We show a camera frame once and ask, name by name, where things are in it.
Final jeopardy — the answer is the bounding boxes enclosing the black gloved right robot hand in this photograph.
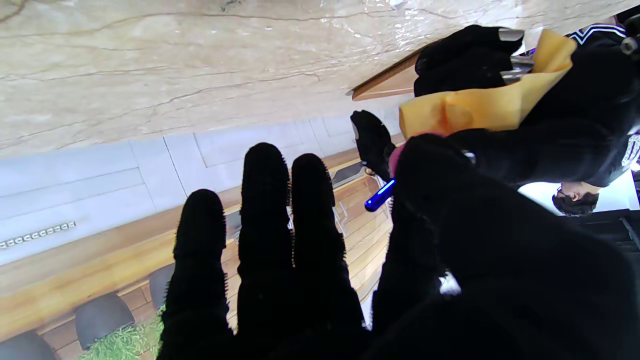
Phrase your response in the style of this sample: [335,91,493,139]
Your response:
[156,110,640,360]

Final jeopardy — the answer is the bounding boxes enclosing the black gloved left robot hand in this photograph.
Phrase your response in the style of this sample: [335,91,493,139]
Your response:
[413,25,640,188]

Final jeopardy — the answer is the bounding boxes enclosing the yellow microfibre cloth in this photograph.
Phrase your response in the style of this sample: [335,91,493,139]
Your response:
[399,29,578,140]

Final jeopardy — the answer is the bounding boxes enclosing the person in black clothes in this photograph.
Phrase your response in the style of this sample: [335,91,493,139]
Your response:
[551,22,640,218]

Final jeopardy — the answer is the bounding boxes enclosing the brown wooden tray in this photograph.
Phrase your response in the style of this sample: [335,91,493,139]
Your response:
[351,46,427,102]

